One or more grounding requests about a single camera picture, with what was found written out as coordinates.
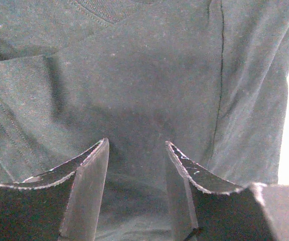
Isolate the black t shirt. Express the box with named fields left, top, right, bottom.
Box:
left=0, top=1, right=289, bottom=240

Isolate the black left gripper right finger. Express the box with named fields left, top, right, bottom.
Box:
left=165, top=142, right=289, bottom=240

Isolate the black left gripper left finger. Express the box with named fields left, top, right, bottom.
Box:
left=0, top=138, right=109, bottom=240

